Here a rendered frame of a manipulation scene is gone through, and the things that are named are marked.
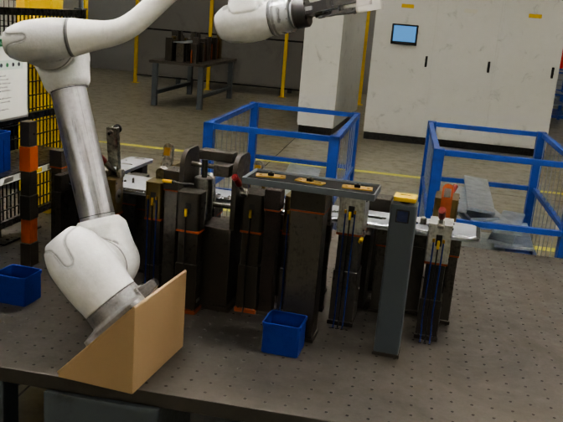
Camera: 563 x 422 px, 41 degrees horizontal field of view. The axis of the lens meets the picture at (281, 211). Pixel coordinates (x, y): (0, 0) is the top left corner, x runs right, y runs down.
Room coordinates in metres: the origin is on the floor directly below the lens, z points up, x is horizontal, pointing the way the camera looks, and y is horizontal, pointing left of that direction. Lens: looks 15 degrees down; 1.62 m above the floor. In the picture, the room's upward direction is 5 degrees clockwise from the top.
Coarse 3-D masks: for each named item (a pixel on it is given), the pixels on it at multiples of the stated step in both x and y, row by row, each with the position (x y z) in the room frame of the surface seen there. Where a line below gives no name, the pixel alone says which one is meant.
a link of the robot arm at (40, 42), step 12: (24, 24) 1.98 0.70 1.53; (36, 24) 1.98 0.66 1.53; (48, 24) 1.97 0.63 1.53; (60, 24) 1.97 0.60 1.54; (12, 36) 1.98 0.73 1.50; (24, 36) 1.97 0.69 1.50; (36, 36) 1.96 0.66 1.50; (48, 36) 1.96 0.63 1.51; (60, 36) 1.96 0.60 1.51; (12, 48) 1.97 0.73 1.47; (24, 48) 1.97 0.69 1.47; (36, 48) 1.96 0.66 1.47; (48, 48) 1.96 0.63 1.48; (60, 48) 1.97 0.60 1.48; (24, 60) 1.99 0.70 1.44; (36, 60) 1.99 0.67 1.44; (48, 60) 2.00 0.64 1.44; (60, 60) 2.02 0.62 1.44
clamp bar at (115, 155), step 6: (108, 126) 2.38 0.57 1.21; (114, 126) 2.41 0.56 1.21; (120, 126) 2.41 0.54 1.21; (108, 132) 2.36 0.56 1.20; (114, 132) 2.37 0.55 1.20; (108, 138) 2.38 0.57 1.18; (114, 138) 2.37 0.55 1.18; (108, 144) 2.38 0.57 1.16; (114, 144) 2.37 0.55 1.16; (108, 150) 2.38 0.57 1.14; (114, 150) 2.38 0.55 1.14; (120, 150) 2.40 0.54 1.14; (108, 156) 2.39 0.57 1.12; (114, 156) 2.38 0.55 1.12; (120, 156) 2.40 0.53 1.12; (114, 162) 2.38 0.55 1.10; (120, 162) 2.40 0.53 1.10; (120, 168) 2.40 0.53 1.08
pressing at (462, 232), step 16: (128, 176) 2.63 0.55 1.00; (128, 192) 2.43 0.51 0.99; (144, 192) 2.42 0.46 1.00; (224, 192) 2.51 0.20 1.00; (336, 208) 2.40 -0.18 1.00; (368, 224) 2.25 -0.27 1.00; (384, 224) 2.24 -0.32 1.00; (416, 224) 2.29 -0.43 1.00; (464, 224) 2.33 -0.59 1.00; (464, 240) 2.18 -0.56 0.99
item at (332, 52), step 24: (312, 0) 10.32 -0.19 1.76; (312, 24) 10.32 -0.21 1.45; (336, 24) 10.25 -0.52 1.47; (360, 24) 11.94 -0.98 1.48; (312, 48) 10.31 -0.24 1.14; (336, 48) 10.24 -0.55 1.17; (360, 48) 12.22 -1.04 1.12; (312, 72) 10.31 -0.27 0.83; (336, 72) 10.24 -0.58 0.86; (360, 72) 12.54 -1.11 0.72; (312, 96) 10.30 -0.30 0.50; (336, 96) 10.26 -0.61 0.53; (312, 120) 10.29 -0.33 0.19; (336, 120) 10.46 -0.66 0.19
